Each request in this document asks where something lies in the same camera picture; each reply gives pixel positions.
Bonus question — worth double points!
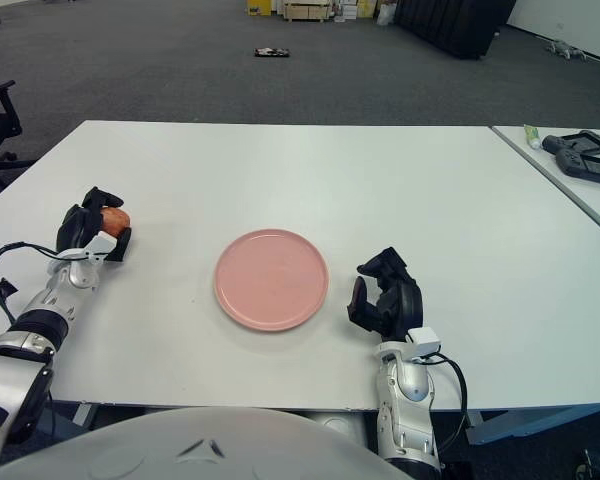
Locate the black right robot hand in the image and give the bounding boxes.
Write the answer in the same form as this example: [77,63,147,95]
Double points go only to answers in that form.
[347,246,425,344]

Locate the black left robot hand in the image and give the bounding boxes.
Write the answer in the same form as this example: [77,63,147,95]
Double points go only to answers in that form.
[55,186,133,264]

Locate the red-orange apple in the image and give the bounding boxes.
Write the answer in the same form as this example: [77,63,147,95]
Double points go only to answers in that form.
[99,207,131,239]

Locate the pink round plate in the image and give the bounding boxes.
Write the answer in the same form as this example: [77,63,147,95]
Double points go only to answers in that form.
[213,228,331,333]

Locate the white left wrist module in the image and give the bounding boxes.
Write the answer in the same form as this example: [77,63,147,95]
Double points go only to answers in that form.
[82,231,119,264]

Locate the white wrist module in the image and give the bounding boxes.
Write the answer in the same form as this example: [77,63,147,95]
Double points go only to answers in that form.
[409,327,441,357]
[82,231,119,264]

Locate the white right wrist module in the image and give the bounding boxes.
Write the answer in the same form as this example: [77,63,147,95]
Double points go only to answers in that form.
[409,327,441,357]

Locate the black office chair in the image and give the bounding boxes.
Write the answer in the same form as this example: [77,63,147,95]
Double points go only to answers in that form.
[0,49,34,201]

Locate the grey robot torso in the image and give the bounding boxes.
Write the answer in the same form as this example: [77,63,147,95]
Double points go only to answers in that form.
[0,405,411,480]

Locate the black flat handheld controller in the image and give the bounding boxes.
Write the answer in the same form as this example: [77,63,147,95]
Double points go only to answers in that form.
[554,149,600,189]

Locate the black fabric partition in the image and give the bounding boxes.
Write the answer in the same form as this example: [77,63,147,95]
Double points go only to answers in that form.
[394,0,519,61]

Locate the stacked white boxes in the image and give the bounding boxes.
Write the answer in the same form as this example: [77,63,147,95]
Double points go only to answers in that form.
[334,0,379,21]

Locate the small grey robot dog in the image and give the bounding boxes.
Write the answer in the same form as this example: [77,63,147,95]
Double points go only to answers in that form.
[544,39,589,61]

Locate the wooden pallet crate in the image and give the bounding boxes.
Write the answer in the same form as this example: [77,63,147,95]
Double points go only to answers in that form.
[282,0,334,22]

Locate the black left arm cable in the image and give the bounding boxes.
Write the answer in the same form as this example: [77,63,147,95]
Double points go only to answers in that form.
[0,242,64,326]

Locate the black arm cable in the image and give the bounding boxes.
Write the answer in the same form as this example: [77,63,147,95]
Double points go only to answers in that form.
[424,352,469,451]
[0,242,64,326]

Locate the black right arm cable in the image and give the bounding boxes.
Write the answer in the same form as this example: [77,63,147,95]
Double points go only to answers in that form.
[424,352,469,451]

